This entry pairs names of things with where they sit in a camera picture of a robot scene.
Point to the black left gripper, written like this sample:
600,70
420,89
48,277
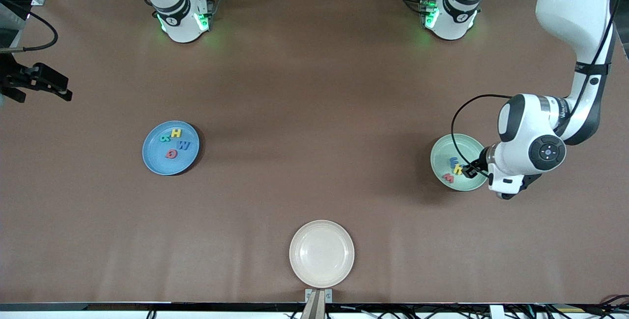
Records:
477,166

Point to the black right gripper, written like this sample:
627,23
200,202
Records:
11,79

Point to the yellow foam lowercase h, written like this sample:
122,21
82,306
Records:
457,169

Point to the small red foam letter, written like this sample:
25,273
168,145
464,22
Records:
448,177

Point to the teal foam letter R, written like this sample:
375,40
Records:
165,138

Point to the yellow foam uppercase H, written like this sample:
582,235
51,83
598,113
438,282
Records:
176,133

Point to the red foam letter Q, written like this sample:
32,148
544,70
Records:
171,153

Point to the blue foam letter W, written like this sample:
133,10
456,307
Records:
183,145

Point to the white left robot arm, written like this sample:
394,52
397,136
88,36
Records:
565,14

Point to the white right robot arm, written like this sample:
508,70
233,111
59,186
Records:
172,9

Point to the green plate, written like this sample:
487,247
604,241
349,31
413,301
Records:
444,152

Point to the blue plate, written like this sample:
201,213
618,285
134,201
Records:
157,161

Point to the beige plate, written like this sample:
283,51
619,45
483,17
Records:
322,253

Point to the metal table edge bracket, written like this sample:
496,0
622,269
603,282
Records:
318,297

